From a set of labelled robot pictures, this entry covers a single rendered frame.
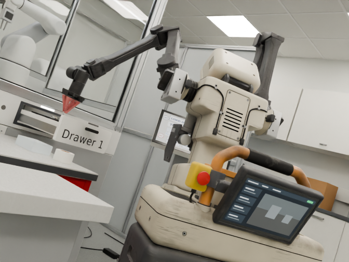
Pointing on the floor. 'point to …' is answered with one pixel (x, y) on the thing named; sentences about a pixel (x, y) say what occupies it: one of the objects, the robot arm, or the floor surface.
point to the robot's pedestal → (43, 214)
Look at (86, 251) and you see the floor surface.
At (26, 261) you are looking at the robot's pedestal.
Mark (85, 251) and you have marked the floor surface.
